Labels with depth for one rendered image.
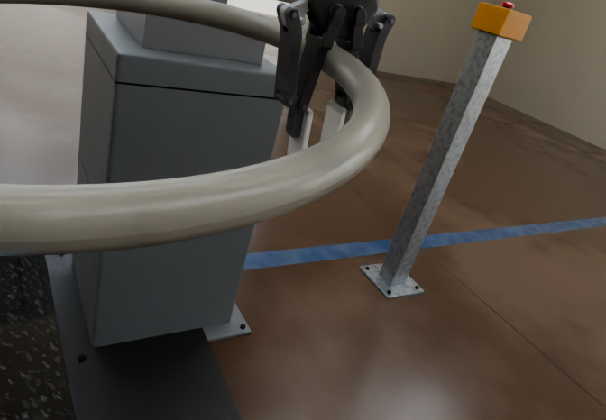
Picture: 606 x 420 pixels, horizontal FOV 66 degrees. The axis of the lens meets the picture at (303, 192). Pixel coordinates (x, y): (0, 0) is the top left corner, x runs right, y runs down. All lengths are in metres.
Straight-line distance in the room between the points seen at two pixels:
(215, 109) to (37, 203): 0.91
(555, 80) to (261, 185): 7.06
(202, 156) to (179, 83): 0.19
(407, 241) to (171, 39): 1.16
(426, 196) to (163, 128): 1.03
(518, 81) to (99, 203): 7.39
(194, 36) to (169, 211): 0.92
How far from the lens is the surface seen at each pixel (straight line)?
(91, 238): 0.21
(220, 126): 1.13
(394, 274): 1.92
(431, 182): 1.75
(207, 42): 1.13
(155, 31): 1.09
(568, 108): 7.10
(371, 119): 0.33
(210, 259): 1.33
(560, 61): 7.26
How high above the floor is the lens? 1.04
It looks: 25 degrees down
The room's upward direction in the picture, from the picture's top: 16 degrees clockwise
